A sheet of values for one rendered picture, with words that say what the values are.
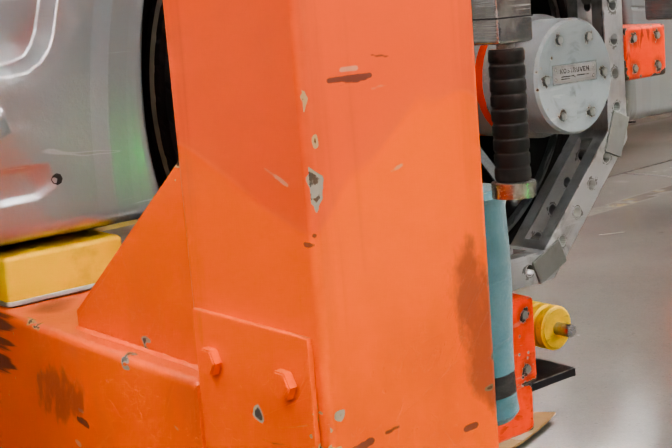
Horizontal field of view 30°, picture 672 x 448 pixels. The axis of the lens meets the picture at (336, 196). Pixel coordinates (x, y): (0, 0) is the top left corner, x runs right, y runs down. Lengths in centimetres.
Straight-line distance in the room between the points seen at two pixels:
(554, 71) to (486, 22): 18
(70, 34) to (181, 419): 46
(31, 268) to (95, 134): 15
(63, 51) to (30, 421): 37
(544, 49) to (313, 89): 60
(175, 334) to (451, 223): 26
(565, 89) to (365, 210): 60
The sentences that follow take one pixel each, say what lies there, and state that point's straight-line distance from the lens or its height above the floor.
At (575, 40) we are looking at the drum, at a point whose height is 89.
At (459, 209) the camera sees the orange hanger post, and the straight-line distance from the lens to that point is 89.
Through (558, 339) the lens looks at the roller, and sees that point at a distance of 166.
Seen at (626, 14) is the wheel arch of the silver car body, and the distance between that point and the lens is 187.
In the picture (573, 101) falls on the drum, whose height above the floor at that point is 82.
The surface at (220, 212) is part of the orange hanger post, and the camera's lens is 89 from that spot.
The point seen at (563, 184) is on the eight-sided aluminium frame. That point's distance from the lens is 169.
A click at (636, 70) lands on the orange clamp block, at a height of 83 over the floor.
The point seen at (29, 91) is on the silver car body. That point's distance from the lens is 127.
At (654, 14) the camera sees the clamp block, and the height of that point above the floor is 91.
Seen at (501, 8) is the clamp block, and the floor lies 93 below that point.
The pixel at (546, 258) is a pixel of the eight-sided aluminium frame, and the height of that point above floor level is 61.
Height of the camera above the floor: 96
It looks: 9 degrees down
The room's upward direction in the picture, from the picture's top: 5 degrees counter-clockwise
